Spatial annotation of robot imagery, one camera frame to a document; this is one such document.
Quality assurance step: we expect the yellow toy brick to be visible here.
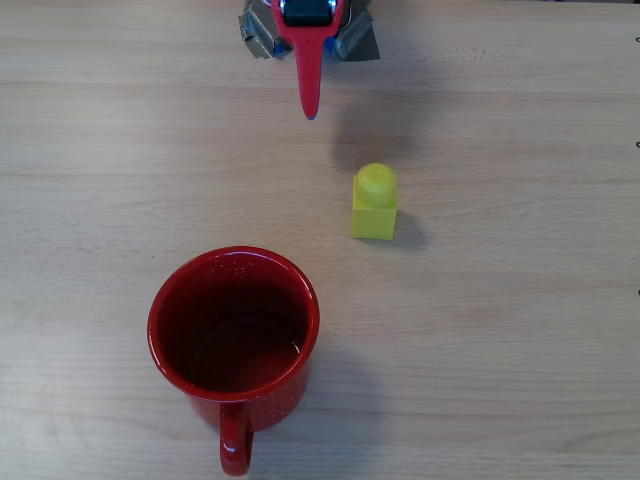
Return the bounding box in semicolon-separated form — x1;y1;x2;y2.
350;162;400;241

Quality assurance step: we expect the grey metal clamp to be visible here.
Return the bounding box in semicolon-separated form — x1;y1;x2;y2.
238;0;296;61

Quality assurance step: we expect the grey duct tape piece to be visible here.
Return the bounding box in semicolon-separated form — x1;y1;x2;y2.
331;0;382;64

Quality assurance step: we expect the red enamel mug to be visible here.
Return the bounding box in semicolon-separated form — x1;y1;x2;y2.
146;246;321;478

